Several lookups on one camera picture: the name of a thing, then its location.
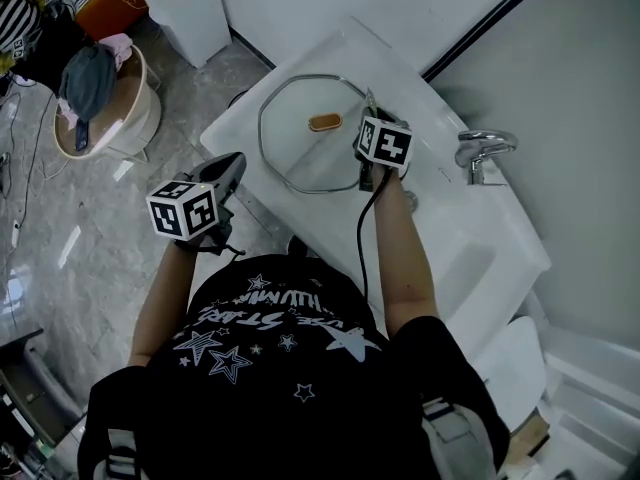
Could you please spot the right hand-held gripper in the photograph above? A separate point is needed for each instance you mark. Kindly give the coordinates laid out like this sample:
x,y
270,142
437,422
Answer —
x,y
387,143

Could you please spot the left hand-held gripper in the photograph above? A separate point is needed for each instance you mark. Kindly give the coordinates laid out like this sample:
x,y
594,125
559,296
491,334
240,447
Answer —
x,y
182,213

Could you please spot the person's left forearm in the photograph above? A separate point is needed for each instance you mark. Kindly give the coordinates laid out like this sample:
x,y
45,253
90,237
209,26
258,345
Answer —
x,y
160,308

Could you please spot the person's right forearm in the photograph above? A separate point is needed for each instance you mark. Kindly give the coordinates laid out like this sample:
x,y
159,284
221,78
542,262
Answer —
x,y
405,268

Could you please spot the chrome faucet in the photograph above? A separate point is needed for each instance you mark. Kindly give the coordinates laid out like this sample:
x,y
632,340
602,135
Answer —
x,y
477,155

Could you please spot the round beige basket table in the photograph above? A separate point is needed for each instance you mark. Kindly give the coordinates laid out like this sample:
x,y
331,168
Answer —
x,y
135,113

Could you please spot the white vanity sink cabinet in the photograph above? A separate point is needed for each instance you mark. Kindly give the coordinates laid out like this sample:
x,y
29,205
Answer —
x,y
450,238

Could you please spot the black smartphone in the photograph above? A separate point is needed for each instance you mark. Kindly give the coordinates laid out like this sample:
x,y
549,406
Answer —
x,y
82,135

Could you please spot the white water dispenser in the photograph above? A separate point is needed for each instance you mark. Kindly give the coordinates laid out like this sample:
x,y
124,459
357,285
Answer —
x,y
190,18

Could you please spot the pink cloth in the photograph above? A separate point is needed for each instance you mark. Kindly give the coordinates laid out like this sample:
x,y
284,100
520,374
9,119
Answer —
x,y
120,48

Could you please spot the grey cloth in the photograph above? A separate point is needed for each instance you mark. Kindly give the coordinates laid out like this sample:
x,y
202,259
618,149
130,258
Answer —
x,y
87,83

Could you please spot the white power strip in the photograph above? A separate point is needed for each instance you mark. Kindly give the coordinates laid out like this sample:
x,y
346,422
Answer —
x,y
15,233

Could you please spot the black star-print shirt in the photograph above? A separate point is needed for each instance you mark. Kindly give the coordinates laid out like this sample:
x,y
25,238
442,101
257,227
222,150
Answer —
x,y
300,418

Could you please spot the black metal stand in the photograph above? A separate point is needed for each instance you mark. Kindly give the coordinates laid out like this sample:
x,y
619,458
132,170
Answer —
x,y
30,393

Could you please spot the small cardboard box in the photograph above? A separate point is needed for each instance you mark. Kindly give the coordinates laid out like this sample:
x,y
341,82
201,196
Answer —
x,y
532,433

